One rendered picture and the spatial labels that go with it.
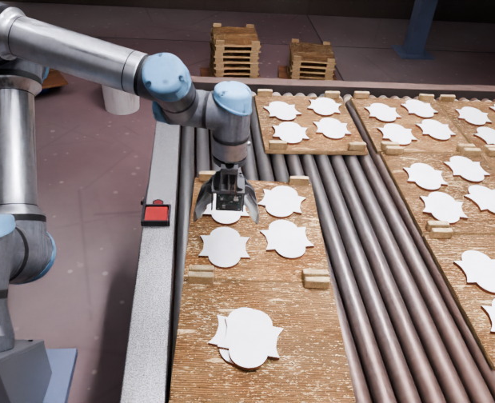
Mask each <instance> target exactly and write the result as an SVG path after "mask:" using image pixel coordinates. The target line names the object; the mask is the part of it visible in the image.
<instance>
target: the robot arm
mask: <svg viewBox="0 0 495 403"><path fill-rule="evenodd" d="M50 68H51V69H54V70H58V71H61V72H64V73H67V74H71V75H73V76H76V77H79V78H84V79H86V80H89V81H92V82H96V83H99V84H102V85H104V86H108V87H111V88H114V89H117V90H121V91H124V92H127V93H129V94H133V95H137V96H139V97H142V98H146V99H149V100H152V112H153V116H154V118H155V120H156V121H158V122H164V123H167V124H169V125H180V126H191V127H197V128H202V129H210V130H213V138H212V154H213V161H214V163H215V164H216V165H217V166H219V167H221V170H220V171H215V174H213V175H212V176H211V177H210V179H209V180H208V181H206V182H205V183H204V184H203V185H202V187H201V189H200V191H199V194H198V198H197V201H196V204H195V207H194V221H196V220H198V219H199V218H200V217H201V216H202V215H203V212H204V210H205V208H206V206H207V205H208V204H211V210H213V201H214V194H216V207H215V209H216V210H223V211H242V212H243V208H244V206H246V207H247V208H248V210H249V214H250V216H251V218H252V219H253V221H255V223H256V224H258V222H259V211H258V207H257V198H256V194H255V190H254V188H253V186H252V185H251V184H250V183H249V182H248V181H247V180H246V177H244V176H243V175H242V172H238V168H239V167H242V166H243V165H245V163H246V155H247V152H248V146H251V142H248V141H249V124H250V115H251V113H252V107H251V99H252V94H251V90H250V88H249V87H248V86H247V85H245V84H243V83H241V82H235V81H230V82H220V83H218V84H217V85H216V86H215V87H214V91H205V90H196V89H195V87H194V84H193V82H192V80H191V77H190V72H189V71H188V69H187V68H186V66H185V65H184V64H183V63H182V61H181V60H180V59H179V58H178V57H177V56H175V55H173V54H170V53H160V54H155V55H153V56H152V55H148V54H144V53H142V52H139V51H136V50H132V49H129V48H126V47H123V46H119V45H116V44H113V43H110V42H106V41H103V40H100V39H97V38H93V37H90V36H87V35H84V34H80V33H77V32H74V31H72V30H67V29H64V28H61V27H59V26H54V25H51V24H49V23H45V22H41V21H39V20H36V19H32V18H28V17H26V16H25V14H24V13H23V12H22V11H21V10H20V9H19V8H16V7H13V6H9V5H7V4H3V3H0V352H4V351H7V350H10V349H12V348H13V347H14V329H13V326H12V322H11V319H10V313H9V310H8V306H7V295H8V288H9V284H12V285H22V284H26V283H28V282H32V281H36V280H38V279H39V278H41V277H43V276H44V275H45V274H46V273H47V272H48V271H49V270H50V268H51V267H52V265H53V264H54V260H55V257H56V245H55V242H54V239H53V238H52V237H51V236H50V234H49V233H48V232H47V231H46V215H45V214H44V213H43V212H42V211H41V210H40V209H39V208H38V187H37V161H36V135H35V109H34V97H35V96H36V95H37V94H39V93H40V92H41V91H42V83H43V80H44V79H45V78H47V75H48V73H49V70H50Z"/></svg>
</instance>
